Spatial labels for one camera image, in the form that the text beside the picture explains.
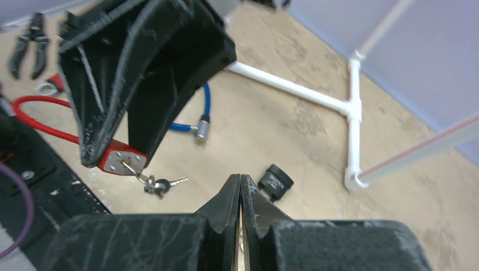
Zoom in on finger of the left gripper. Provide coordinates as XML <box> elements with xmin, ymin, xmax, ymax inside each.
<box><xmin>58</xmin><ymin>0</ymin><xmax>199</xmax><ymax>168</ymax></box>
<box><xmin>128</xmin><ymin>1</ymin><xmax>237</xmax><ymax>159</ymax></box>

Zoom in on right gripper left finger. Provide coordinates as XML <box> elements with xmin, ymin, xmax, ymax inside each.
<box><xmin>41</xmin><ymin>174</ymin><xmax>241</xmax><ymax>270</ymax></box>

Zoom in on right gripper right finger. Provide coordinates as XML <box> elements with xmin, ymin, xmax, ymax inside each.
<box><xmin>241</xmin><ymin>175</ymin><xmax>431</xmax><ymax>270</ymax></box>

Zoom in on small silver key pair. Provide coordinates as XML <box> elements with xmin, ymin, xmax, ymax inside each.
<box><xmin>121</xmin><ymin>160</ymin><xmax>189</xmax><ymax>199</ymax></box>

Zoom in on blue cable lock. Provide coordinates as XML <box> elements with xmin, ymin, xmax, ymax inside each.
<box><xmin>169</xmin><ymin>83</ymin><xmax>211</xmax><ymax>145</ymax></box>

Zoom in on black padlock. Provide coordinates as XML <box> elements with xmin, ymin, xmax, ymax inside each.
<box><xmin>258</xmin><ymin>164</ymin><xmax>294</xmax><ymax>202</ymax></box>

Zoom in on black pliers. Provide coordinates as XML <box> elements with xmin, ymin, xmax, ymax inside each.
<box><xmin>8</xmin><ymin>12</ymin><xmax>51</xmax><ymax>80</ymax></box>

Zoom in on red handled adjustable wrench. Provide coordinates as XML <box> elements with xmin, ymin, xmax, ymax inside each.
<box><xmin>34</xmin><ymin>73</ymin><xmax>64</xmax><ymax>97</ymax></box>

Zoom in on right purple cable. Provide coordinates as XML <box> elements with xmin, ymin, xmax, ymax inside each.
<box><xmin>0</xmin><ymin>163</ymin><xmax>35</xmax><ymax>260</ymax></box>

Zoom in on white PVC pipe frame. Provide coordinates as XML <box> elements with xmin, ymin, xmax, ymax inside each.
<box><xmin>228</xmin><ymin>1</ymin><xmax>478</xmax><ymax>191</ymax></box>

